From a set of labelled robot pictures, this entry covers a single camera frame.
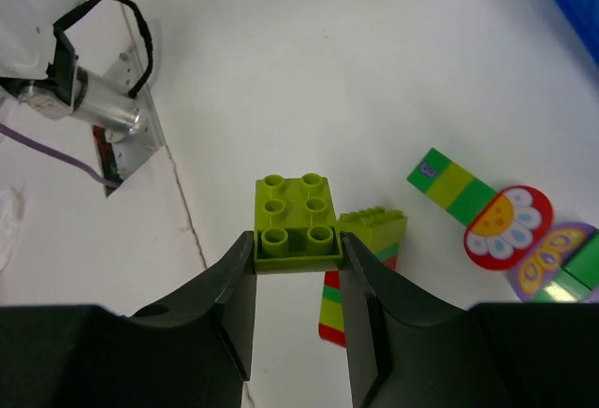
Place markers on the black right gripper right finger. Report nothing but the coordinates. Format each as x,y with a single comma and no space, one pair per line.
405,347

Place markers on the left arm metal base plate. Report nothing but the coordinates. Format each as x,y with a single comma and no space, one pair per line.
119,107

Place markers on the flower and butterfly lego assembly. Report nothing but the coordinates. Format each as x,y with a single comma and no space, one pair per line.
514,231

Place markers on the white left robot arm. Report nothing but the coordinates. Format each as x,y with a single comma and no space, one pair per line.
40,68

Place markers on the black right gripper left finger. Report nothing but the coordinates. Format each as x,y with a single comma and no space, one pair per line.
203,325

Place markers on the lime green lego brick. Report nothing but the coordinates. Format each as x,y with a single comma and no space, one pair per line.
295,227

